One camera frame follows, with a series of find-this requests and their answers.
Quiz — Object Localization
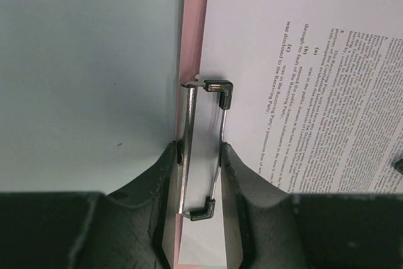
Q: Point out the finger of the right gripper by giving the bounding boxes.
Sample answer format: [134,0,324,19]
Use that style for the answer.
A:
[394,159,403,173]

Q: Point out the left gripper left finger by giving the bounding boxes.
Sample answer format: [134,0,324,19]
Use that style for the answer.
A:
[103,142,178,268]

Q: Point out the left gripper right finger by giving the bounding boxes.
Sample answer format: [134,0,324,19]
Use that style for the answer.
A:
[221,143,302,268]

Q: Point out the printed text sheet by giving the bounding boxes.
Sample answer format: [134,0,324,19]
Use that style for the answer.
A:
[176,0,403,265]

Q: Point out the metal clipboard clip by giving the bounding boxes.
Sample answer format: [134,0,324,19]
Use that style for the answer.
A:
[176,79,234,222]

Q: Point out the pink clipboard folder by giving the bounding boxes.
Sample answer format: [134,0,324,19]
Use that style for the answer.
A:
[160,0,403,269]

